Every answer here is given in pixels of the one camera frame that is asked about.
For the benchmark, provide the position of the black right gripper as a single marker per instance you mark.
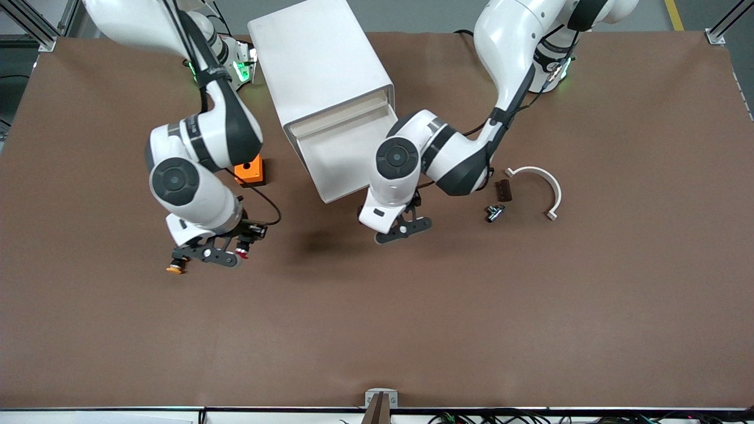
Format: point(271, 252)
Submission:
point(250, 228)

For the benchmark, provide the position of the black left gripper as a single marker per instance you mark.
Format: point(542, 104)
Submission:
point(416, 202)

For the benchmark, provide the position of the red capped push button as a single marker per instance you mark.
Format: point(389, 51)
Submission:
point(241, 254)

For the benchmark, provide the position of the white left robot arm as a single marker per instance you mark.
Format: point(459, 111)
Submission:
point(400, 176)

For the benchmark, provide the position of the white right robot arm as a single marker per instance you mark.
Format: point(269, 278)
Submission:
point(194, 194)

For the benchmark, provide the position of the yellow capped push button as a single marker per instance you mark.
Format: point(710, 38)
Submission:
point(173, 270)

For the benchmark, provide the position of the orange box with hole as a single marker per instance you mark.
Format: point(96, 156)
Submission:
point(253, 174)

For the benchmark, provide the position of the small metal connector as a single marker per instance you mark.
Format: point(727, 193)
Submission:
point(495, 213)

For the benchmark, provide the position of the brown plastic block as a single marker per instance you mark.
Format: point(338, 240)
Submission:
point(502, 191)

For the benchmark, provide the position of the brown wedge piece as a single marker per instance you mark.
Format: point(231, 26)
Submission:
point(377, 412)

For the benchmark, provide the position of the white curved plastic bracket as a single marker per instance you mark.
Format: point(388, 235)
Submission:
point(533, 169)

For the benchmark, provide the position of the grey metal bracket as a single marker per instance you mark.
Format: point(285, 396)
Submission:
point(393, 396)

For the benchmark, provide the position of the aluminium frame profile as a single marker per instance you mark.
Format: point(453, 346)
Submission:
point(716, 36)
point(47, 42)

